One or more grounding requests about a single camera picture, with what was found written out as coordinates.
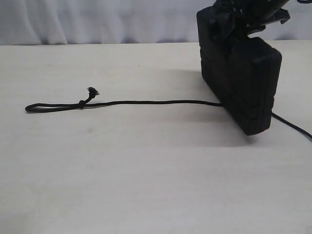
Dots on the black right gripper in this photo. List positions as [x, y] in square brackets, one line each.
[236, 20]

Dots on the black plastic carrying case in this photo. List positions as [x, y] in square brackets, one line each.
[241, 71]

